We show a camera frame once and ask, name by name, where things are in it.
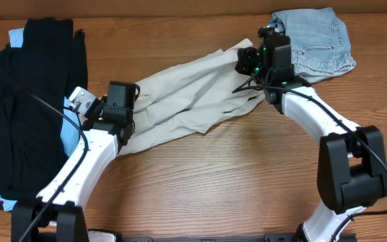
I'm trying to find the beige khaki shorts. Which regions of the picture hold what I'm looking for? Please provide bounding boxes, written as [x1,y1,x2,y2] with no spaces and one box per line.
[119,39,265,155]

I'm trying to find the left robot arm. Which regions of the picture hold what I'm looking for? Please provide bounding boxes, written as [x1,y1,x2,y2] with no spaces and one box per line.
[11,81,140,242]

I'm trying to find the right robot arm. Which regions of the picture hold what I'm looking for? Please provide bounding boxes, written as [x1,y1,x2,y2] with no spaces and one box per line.
[235,26,387,241]

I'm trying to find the light blue garment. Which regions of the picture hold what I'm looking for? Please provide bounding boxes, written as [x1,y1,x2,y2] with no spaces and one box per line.
[0,28,81,212]

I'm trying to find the folded light blue jeans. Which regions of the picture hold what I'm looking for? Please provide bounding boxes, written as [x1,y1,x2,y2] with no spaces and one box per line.
[268,7,356,83]

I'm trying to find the black garment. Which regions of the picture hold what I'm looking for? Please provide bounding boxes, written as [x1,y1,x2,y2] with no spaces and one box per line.
[0,18,88,201]

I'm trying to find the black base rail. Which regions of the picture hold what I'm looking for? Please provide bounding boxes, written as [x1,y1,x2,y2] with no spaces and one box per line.
[85,228,358,242]

